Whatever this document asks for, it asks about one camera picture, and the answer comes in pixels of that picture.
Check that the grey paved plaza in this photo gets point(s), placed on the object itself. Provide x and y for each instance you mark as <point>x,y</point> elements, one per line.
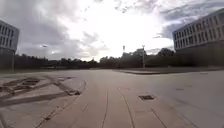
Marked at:
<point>110,83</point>

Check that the low raised paved platform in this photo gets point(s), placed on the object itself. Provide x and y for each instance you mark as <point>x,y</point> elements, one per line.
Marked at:
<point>140,71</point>

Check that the pale building with window rows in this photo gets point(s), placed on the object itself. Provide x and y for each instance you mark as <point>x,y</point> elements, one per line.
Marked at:
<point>200,36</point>

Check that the thin lamp pole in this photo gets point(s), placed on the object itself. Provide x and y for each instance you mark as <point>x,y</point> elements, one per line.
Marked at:
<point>123,50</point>
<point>143,56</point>

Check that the row of dark trees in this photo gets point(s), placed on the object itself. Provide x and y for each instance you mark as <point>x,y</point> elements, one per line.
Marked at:
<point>83,62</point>

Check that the dark square manhole cover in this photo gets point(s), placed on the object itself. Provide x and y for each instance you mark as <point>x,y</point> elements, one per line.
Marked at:
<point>146,97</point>

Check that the grey multi-storey building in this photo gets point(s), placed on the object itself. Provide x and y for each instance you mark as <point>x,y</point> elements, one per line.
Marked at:
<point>8,36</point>

